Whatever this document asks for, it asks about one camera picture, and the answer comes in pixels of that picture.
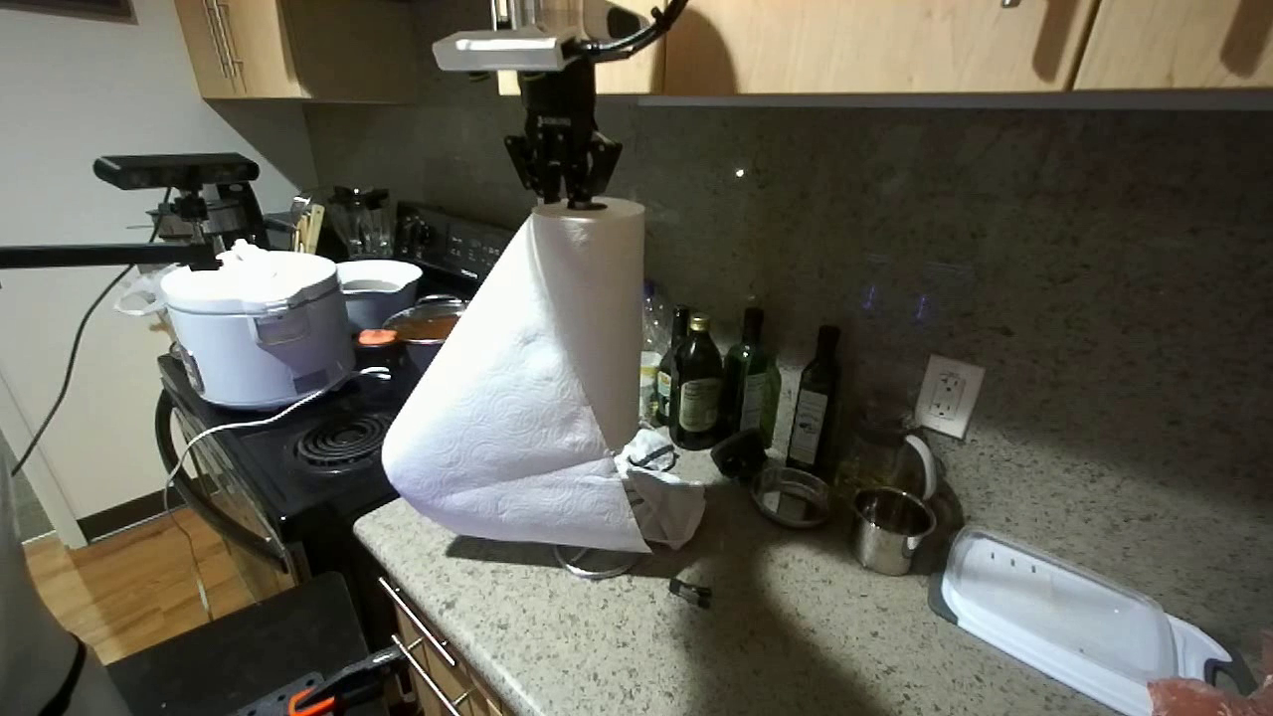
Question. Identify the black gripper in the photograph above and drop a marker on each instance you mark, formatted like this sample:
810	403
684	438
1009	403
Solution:
562	122

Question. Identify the white paper towel roll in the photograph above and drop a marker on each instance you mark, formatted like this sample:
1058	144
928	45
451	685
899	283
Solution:
529	397

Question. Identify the plastic oil bottle blue cap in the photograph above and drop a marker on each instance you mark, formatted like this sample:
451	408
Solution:
654	358

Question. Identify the dark glass jar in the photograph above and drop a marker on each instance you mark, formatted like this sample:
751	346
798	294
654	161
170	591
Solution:
359	221

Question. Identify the olive oil bottle gold cap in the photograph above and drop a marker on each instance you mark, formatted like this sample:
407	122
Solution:
698	381

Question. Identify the green glass bottle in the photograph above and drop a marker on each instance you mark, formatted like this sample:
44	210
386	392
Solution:
755	381

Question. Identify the wooden upper cabinets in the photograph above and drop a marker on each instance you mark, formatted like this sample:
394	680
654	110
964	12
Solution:
859	45

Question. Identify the dark wine bottle white label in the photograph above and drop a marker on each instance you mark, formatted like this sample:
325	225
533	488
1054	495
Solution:
818	409

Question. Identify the white rice cooker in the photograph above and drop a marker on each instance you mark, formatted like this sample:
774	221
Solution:
252	330

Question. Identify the small steel bowl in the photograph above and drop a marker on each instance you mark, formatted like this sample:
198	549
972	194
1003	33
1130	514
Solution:
793	498

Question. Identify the black stove top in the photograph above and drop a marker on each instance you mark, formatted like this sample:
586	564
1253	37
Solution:
265	423

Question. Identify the small dark knob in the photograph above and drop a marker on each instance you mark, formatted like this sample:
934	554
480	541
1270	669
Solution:
691	591

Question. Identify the steel cup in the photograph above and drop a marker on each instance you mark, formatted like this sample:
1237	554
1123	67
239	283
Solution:
891	531

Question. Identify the wooden lower cabinet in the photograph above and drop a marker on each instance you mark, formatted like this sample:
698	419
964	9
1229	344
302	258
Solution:
440	661

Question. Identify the orange black clamp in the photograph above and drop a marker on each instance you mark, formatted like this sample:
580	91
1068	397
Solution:
338	688

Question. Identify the black robot cart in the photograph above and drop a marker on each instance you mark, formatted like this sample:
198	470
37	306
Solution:
239	649

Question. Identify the white plastic tray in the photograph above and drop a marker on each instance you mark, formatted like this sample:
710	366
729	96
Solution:
1058	617

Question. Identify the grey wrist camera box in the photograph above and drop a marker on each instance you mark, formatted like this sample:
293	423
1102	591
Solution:
497	54

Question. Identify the black bar camera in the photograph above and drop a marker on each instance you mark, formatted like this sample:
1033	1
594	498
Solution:
174	169

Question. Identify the white wall outlet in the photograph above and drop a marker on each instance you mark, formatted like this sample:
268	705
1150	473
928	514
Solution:
948	397

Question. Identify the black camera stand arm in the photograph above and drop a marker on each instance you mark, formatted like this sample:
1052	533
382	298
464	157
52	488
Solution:
105	250

